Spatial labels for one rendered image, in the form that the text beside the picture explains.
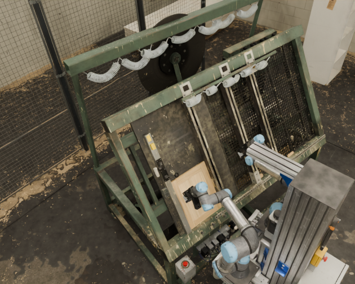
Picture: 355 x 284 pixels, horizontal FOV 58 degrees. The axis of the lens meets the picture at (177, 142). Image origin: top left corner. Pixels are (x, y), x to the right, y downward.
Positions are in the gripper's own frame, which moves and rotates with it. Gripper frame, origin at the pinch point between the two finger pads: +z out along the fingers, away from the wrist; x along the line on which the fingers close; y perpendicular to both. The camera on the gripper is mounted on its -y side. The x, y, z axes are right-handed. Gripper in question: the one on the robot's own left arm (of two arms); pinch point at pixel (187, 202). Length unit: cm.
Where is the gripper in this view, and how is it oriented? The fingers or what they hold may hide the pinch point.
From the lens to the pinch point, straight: 250.4
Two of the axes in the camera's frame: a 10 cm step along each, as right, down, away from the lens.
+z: -3.1, 4.1, 8.6
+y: -5.6, -8.1, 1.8
